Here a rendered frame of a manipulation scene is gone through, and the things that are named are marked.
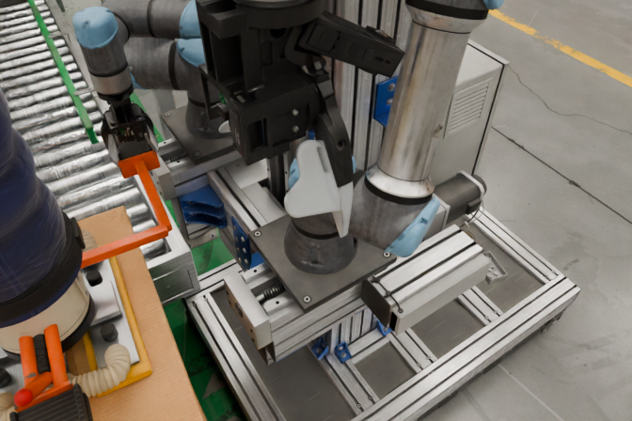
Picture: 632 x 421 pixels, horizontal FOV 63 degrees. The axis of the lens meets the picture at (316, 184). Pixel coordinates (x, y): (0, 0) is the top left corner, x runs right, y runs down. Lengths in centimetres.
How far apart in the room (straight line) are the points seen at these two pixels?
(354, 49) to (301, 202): 13
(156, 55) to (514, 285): 153
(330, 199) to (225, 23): 16
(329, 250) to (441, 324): 105
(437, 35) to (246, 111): 44
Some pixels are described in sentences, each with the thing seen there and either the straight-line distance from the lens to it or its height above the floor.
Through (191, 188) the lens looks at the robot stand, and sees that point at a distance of 140.
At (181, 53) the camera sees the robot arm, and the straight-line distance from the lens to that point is 125.
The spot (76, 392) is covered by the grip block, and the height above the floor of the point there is 110.
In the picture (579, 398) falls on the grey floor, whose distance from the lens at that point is 225.
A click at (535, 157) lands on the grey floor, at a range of 307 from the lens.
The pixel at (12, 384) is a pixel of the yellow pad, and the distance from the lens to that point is 113.
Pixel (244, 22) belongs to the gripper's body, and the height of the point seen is 171.
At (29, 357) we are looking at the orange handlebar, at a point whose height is 108.
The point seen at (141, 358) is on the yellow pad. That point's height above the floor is 96.
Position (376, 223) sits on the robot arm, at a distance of 86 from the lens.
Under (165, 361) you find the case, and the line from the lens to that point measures 108.
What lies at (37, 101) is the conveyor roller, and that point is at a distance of 263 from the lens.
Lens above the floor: 187
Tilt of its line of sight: 44 degrees down
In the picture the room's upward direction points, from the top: straight up
